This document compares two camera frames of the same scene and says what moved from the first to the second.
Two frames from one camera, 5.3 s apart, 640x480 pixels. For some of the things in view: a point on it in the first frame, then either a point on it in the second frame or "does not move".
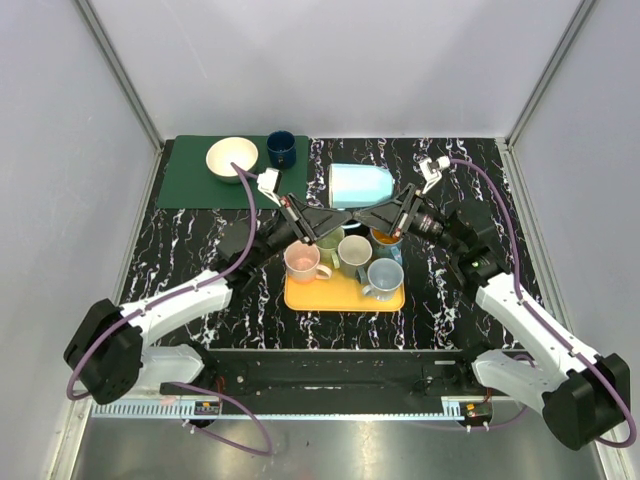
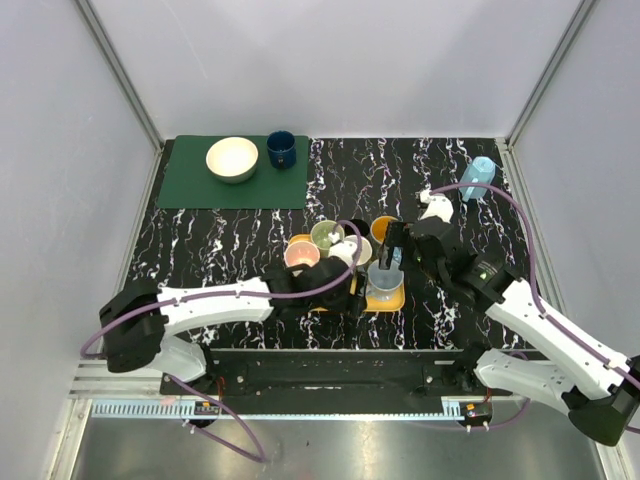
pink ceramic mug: (302, 263) does not move
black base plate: (348, 373) does not move
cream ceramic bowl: (227, 150) does not move
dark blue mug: (281, 145) does not move
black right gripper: (387, 217) -> (398, 236)
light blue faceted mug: (353, 185) -> (481, 170)
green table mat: (190, 182) does not move
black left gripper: (295, 220) -> (357, 298)
